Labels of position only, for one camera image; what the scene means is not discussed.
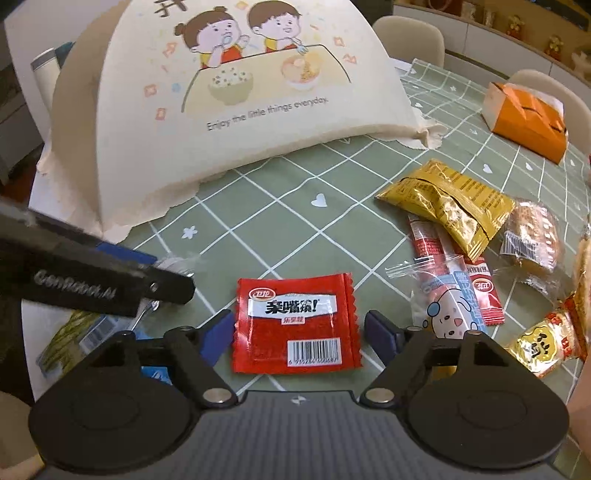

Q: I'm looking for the cream cartoon food cover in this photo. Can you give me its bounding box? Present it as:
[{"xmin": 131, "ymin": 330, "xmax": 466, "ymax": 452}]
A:
[{"xmin": 37, "ymin": 0, "xmax": 445, "ymax": 241}]

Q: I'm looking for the green checked tablecloth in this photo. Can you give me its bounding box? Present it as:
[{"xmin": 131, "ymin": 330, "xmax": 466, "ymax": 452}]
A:
[{"xmin": 28, "ymin": 58, "xmax": 591, "ymax": 416}]

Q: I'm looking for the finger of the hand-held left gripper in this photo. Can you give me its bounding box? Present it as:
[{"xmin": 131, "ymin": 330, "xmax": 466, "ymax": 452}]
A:
[
  {"xmin": 135, "ymin": 264, "xmax": 197, "ymax": 306},
  {"xmin": 95, "ymin": 244, "xmax": 160, "ymax": 267}
]

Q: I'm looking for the yellow snack packet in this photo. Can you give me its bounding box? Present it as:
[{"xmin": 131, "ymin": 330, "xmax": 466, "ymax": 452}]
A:
[{"xmin": 375, "ymin": 159, "xmax": 516, "ymax": 262}]

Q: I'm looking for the clear cartoon face packet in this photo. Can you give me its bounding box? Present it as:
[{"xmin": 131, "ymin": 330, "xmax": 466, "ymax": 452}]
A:
[{"xmin": 385, "ymin": 255, "xmax": 488, "ymax": 339}]

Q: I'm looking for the orange cardboard box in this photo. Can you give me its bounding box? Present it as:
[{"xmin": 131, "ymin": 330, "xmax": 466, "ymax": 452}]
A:
[{"xmin": 481, "ymin": 82, "xmax": 570, "ymax": 165}]

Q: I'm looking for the white cabinet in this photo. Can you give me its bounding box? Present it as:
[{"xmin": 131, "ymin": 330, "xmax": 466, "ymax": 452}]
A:
[{"xmin": 392, "ymin": 0, "xmax": 591, "ymax": 95}]

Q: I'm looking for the blue snack packet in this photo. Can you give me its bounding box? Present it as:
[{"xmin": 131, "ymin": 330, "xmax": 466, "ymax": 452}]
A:
[{"xmin": 137, "ymin": 366, "xmax": 172, "ymax": 387}]

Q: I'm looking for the wrapped brown bun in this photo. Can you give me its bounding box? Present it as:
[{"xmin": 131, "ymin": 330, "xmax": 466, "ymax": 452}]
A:
[{"xmin": 499, "ymin": 198, "xmax": 565, "ymax": 297}]

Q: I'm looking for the cream chair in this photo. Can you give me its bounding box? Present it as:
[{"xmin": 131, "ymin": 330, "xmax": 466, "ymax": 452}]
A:
[
  {"xmin": 507, "ymin": 69, "xmax": 581, "ymax": 118},
  {"xmin": 372, "ymin": 16, "xmax": 447, "ymax": 71}
]

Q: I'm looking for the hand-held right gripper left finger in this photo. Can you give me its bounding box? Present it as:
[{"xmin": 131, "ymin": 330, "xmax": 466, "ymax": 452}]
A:
[{"xmin": 87, "ymin": 310, "xmax": 239, "ymax": 411}]

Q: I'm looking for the green snack packet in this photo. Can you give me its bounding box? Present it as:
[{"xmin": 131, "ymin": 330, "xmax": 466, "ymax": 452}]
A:
[{"xmin": 36, "ymin": 308, "xmax": 136, "ymax": 371}]

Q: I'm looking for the red snack packet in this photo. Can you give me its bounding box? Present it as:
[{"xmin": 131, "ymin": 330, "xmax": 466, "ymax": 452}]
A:
[{"xmin": 231, "ymin": 272, "xmax": 363, "ymax": 374}]

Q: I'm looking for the rice cracker packet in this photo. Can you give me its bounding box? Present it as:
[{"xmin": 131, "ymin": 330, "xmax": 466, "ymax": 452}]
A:
[{"xmin": 505, "ymin": 294, "xmax": 591, "ymax": 380}]

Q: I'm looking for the red sausage stick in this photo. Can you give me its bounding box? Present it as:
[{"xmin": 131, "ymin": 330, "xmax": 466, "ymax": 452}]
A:
[
  {"xmin": 434, "ymin": 226, "xmax": 505, "ymax": 328},
  {"xmin": 407, "ymin": 215, "xmax": 446, "ymax": 274}
]

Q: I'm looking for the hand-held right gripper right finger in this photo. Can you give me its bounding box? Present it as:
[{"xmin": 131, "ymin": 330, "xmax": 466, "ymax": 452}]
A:
[{"xmin": 359, "ymin": 311, "xmax": 509, "ymax": 411}]

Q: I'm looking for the clear plastic packet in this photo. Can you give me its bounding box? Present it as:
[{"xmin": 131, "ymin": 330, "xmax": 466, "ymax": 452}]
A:
[{"xmin": 157, "ymin": 250, "xmax": 206, "ymax": 279}]

